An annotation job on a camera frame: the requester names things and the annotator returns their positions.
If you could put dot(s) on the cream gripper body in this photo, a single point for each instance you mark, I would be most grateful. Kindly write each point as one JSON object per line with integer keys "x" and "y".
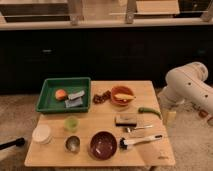
{"x": 169, "y": 117}

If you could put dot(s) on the yellow banana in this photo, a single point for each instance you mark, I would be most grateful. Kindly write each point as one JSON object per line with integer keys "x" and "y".
{"x": 124, "y": 96}

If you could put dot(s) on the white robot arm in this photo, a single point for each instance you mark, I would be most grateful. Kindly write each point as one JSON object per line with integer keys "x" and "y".
{"x": 187, "y": 82}

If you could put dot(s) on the green chili pepper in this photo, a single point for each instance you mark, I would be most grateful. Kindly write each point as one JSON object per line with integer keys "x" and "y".
{"x": 150, "y": 110}

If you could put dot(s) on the silver fork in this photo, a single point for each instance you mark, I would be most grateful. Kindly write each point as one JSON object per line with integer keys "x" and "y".
{"x": 130, "y": 129}

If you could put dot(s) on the wooden table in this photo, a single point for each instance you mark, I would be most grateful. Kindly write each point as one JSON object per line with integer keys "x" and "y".
{"x": 102, "y": 118}

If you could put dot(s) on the brown black sponge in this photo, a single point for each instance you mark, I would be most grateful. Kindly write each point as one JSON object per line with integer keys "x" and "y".
{"x": 125, "y": 120}

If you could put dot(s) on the orange bowl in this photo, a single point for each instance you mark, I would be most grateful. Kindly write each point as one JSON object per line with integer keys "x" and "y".
{"x": 123, "y": 90}

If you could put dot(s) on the white black dish brush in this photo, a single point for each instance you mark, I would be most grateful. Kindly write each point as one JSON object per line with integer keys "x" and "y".
{"x": 125, "y": 143}

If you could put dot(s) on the dark maroon bowl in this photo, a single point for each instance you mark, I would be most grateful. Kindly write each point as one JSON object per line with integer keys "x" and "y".
{"x": 103, "y": 145}

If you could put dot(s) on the black cabinet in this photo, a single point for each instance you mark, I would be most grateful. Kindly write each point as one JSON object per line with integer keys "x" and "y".
{"x": 28, "y": 57}

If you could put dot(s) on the grey sponge block upper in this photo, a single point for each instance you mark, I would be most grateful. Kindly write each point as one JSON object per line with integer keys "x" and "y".
{"x": 73, "y": 96}

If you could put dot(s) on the grey sponge block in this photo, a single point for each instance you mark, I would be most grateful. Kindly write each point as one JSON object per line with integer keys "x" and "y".
{"x": 73, "y": 96}
{"x": 73, "y": 103}

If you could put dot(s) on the grey sponge block lower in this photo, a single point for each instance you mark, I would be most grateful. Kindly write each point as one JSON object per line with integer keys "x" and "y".
{"x": 73, "y": 103}

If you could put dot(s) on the green plastic cup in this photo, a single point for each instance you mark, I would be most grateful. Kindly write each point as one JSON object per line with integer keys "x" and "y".
{"x": 71, "y": 123}

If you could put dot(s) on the green plastic tray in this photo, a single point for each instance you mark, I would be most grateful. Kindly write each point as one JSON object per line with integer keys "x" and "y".
{"x": 48, "y": 104}

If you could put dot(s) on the small metal cup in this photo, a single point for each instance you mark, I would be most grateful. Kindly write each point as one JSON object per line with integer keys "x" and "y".
{"x": 72, "y": 144}

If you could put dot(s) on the orange peach fruit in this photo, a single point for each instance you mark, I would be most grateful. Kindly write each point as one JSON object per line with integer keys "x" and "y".
{"x": 61, "y": 94}

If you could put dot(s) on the black handle object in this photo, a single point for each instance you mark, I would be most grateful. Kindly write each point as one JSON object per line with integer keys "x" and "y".
{"x": 18, "y": 142}

